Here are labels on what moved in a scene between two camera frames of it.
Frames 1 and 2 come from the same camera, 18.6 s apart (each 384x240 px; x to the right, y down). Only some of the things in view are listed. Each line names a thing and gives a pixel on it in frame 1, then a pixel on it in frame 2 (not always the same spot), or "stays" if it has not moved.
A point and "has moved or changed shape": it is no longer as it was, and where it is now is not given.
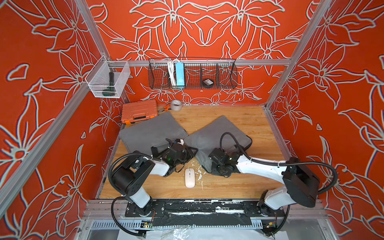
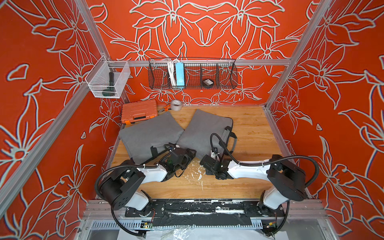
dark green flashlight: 110,90 stays
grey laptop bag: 142,137 stays
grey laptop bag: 208,137 has moved or changed shape
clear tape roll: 176,105 stays
